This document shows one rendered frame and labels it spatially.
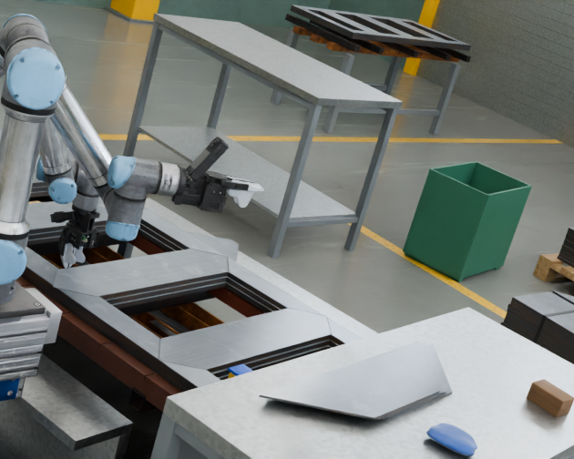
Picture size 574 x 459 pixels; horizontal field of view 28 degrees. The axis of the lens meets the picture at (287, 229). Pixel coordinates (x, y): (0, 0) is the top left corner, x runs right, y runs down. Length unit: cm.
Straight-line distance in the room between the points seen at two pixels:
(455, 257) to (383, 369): 402
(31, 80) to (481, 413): 135
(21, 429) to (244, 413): 106
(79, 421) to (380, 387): 82
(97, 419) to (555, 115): 928
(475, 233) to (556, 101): 528
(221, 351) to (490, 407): 77
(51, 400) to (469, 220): 407
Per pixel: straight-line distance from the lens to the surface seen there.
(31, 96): 245
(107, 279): 347
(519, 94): 1218
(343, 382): 275
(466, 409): 290
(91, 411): 314
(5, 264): 259
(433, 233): 692
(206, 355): 316
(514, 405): 301
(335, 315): 394
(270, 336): 337
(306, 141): 617
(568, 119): 1186
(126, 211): 261
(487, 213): 683
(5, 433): 351
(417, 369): 295
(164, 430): 255
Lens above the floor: 227
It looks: 19 degrees down
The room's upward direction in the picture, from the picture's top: 16 degrees clockwise
